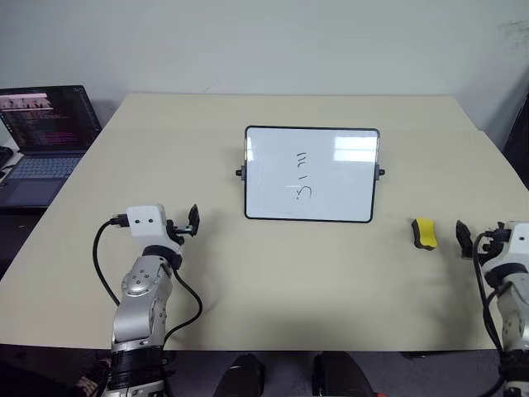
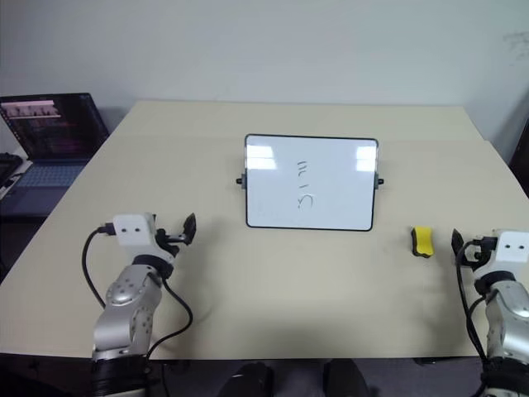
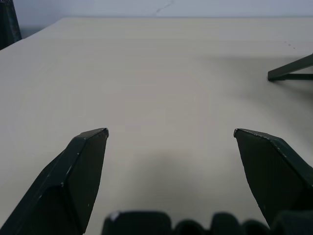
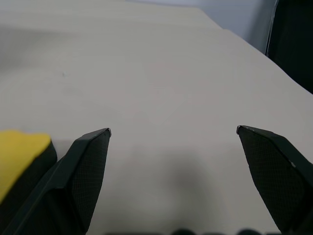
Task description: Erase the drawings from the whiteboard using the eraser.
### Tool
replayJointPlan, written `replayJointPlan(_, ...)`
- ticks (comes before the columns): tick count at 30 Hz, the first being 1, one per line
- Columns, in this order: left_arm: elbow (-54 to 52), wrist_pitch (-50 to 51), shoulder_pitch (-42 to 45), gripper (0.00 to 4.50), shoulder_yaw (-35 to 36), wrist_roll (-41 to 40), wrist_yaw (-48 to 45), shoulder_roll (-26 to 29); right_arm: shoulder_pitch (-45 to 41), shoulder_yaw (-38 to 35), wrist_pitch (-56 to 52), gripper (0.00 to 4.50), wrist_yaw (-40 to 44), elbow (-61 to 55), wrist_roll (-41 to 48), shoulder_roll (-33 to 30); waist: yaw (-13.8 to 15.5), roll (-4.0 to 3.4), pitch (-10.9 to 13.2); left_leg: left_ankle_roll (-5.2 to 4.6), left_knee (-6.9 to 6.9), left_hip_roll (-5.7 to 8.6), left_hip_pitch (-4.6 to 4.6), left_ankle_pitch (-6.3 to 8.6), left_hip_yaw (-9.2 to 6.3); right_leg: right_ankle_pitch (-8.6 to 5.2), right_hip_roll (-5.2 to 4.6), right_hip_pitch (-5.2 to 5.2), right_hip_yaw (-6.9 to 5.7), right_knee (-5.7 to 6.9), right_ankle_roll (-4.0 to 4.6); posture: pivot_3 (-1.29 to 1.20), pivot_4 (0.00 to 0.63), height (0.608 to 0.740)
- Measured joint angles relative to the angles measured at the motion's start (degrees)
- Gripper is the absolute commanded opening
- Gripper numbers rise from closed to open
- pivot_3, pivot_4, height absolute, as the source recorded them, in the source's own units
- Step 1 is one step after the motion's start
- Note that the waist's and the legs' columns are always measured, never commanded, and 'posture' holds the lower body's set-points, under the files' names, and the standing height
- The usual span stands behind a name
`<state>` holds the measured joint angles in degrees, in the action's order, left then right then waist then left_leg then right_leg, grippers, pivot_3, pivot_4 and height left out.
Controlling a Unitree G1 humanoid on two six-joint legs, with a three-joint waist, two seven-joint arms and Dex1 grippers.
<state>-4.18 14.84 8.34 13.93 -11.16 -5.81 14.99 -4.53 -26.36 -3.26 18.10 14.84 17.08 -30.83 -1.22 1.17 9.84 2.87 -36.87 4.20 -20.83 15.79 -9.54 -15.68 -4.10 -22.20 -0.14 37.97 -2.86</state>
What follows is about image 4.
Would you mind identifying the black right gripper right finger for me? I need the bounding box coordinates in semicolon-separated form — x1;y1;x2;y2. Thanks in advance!
236;125;313;235

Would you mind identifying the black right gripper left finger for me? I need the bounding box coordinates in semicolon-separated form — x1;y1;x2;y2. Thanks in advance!
1;127;112;235

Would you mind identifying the yellow and black eraser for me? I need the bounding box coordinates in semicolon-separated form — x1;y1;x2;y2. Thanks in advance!
0;129;58;216

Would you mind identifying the black flat panel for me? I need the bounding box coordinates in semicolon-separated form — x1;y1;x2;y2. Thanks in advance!
265;0;313;95

